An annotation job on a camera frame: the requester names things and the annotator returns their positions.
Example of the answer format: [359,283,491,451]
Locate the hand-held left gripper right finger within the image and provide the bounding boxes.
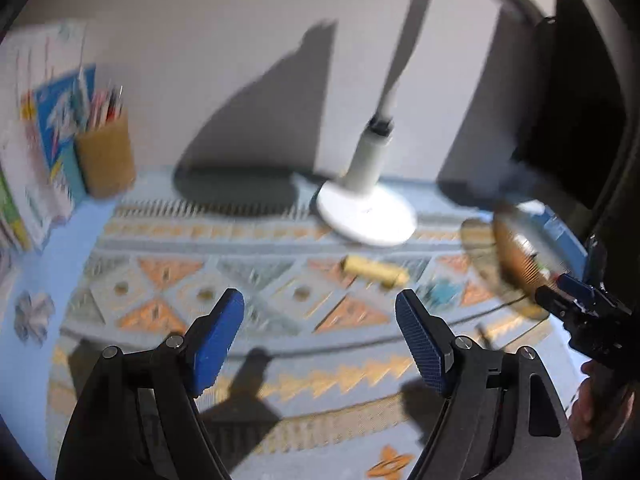
[395,289,583,480]

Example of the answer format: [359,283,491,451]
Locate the light blue printed tablecloth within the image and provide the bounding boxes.
[0,165,591,480]

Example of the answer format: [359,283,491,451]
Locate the blue box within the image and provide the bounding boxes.
[525,200,587,281]

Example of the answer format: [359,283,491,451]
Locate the person's right hand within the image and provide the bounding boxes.
[569,359,633,442]

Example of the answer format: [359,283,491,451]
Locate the patterned woven mat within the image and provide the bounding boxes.
[47,195,571,480]

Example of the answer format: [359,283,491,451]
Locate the yellow cylindrical stick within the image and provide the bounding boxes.
[341,254,409,289]

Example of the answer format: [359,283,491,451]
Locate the white desk lamp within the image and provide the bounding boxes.
[315,0,556,249]

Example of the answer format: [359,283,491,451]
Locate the bunch of pens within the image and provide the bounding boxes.
[77,65,126,133]

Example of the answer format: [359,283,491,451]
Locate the brown pen holder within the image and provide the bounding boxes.
[75,107,137,200]

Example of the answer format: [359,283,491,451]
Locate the black monitor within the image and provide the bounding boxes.
[512,0,628,211]

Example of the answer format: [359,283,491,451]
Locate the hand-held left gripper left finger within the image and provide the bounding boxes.
[55,288,245,480]

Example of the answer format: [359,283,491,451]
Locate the blue book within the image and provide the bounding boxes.
[34,62,99,202]

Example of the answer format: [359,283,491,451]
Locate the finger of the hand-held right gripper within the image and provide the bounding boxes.
[534,273,595,319]
[586,233,610,293]

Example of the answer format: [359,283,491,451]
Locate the colourful books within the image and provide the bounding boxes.
[0,19,87,252]

